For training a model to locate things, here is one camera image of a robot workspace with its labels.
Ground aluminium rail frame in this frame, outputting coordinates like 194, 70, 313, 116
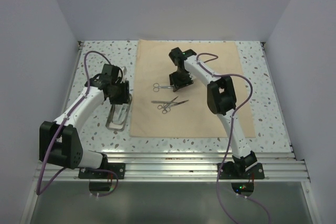
22, 41, 321, 223

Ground white sterile packet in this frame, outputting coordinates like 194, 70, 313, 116
108, 104, 129, 125

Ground steel scissors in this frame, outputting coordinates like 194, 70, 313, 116
153, 83, 173, 92
162, 100, 188, 114

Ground steel forceps with rings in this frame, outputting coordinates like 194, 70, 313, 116
155, 97, 178, 110

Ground metal instrument tray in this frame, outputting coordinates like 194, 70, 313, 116
106, 104, 130, 131

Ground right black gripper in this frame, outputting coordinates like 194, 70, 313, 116
169, 69, 194, 93

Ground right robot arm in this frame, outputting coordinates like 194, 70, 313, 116
169, 48, 257, 178

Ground steel scalpel handle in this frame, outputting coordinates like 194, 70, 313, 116
151, 100, 172, 104

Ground steel tweezers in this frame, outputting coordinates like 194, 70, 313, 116
112, 104, 129, 124

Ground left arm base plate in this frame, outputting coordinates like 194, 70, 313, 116
78, 163, 126, 180

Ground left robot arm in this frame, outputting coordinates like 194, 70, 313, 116
39, 64, 131, 178

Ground beige cloth mat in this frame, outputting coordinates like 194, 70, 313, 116
130, 40, 243, 138

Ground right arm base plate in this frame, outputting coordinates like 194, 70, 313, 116
217, 162, 265, 180

